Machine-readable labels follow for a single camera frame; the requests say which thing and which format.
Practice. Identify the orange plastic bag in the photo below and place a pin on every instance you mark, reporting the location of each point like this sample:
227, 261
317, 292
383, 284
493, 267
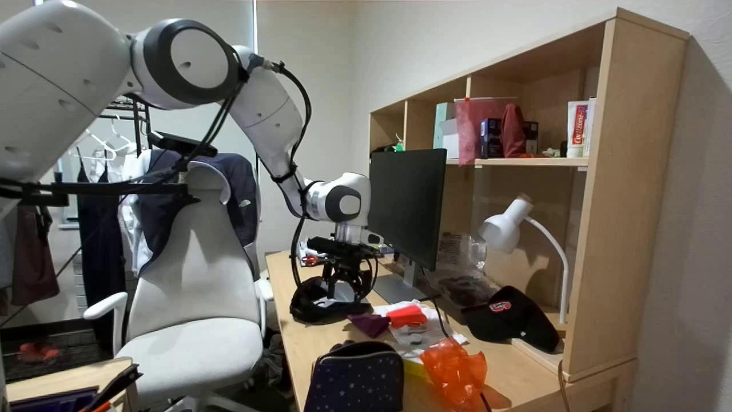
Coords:
455, 377

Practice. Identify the white red box on shelf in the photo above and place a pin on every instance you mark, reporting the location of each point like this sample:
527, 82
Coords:
579, 127

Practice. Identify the red box on papers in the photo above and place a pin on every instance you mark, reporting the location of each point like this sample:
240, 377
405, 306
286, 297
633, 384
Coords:
405, 317

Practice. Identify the small wooden side table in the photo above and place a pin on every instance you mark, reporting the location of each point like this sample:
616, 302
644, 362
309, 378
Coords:
95, 388

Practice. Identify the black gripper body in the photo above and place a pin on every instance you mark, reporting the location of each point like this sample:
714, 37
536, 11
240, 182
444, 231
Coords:
346, 261

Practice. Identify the navy dotted pouch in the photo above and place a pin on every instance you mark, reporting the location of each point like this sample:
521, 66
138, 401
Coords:
358, 377

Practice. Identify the black cap with red logo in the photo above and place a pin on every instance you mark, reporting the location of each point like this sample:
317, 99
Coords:
510, 314

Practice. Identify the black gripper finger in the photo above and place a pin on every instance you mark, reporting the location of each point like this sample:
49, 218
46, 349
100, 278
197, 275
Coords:
332, 292
364, 286

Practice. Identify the purple plastic object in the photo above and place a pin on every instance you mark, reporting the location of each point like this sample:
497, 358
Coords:
368, 323

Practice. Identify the white office chair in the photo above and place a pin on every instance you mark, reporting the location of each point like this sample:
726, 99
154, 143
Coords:
194, 322

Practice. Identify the hanging dark clothes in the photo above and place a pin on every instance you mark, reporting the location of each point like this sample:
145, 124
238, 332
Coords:
121, 231

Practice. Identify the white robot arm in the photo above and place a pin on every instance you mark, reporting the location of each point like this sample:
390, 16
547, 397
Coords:
62, 66

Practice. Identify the black computer monitor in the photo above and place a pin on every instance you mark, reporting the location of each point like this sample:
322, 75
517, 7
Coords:
405, 202

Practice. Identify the wooden shelf unit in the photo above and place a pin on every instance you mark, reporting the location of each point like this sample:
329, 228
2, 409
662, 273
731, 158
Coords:
601, 207

